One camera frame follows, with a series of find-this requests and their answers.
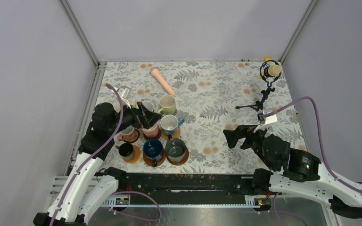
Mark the orange black smiley coaster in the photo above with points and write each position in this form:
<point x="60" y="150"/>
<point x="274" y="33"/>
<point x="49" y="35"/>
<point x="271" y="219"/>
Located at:
<point x="132" y="137"/>

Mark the small pink patterned mug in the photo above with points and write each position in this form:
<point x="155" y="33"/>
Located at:
<point x="128" y="134"/>

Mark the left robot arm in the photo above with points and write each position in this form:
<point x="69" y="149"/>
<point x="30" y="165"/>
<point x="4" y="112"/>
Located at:
<point x="74" y="206"/>

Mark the yellow mug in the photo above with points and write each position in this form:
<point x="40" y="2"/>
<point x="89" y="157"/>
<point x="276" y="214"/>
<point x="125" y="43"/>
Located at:
<point x="118" y="107"/>

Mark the cream microphone in shockmount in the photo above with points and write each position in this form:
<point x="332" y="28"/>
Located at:
<point x="270" y="71"/>

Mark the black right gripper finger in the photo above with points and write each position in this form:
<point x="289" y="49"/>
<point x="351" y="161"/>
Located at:
<point x="233" y="136"/>
<point x="246" y="128"/>

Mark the pink silicone microphone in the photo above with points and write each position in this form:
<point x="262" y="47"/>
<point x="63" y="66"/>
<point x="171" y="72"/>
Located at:
<point x="156" y="74"/>

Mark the navy blue mug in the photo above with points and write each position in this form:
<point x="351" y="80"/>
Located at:
<point x="153" y="151"/>

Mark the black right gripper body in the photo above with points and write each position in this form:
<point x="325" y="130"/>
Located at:
<point x="254" y="140"/>

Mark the white blue-handled mug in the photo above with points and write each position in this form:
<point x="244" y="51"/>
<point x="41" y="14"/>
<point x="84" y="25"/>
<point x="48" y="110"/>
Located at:
<point x="170" y="124"/>

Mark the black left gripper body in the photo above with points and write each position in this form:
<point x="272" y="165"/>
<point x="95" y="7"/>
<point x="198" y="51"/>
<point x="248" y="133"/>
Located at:
<point x="129" y="117"/>

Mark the brown ceramic saucer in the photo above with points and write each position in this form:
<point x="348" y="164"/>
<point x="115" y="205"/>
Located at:
<point x="150" y="162"/>
<point x="184" y="160"/>

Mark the light green mug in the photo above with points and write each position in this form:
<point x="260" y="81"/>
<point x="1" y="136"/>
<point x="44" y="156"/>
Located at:
<point x="167" y="105"/>

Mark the black mug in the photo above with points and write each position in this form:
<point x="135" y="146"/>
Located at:
<point x="126" y="151"/>

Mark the dark green mug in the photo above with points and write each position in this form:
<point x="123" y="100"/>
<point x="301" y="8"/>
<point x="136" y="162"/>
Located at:
<point x="176" y="150"/>

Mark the light brown round coaster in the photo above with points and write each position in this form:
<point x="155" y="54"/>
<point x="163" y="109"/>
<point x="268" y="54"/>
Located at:
<point x="135" y="156"/>

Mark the dark walnut coaster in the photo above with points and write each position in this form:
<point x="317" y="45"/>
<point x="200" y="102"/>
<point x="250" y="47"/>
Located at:
<point x="150" y="138"/>

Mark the woven rattan coaster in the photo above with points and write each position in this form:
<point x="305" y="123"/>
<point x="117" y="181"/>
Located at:
<point x="176" y="135"/>

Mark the pink mug back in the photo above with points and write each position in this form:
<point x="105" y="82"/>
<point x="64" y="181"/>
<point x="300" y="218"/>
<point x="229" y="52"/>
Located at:
<point x="151" y="132"/>

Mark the floral tablecloth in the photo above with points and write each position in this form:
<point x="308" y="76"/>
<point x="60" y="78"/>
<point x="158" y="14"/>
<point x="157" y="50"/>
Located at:
<point x="211" y="96"/>

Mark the aluminium frame rail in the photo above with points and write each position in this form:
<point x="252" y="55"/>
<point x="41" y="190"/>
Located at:
<point x="79" y="32"/>

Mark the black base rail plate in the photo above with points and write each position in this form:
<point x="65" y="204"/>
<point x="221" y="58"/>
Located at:
<point x="189" y="189"/>

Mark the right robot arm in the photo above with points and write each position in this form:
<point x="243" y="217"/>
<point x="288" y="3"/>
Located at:
<point x="296" y="172"/>

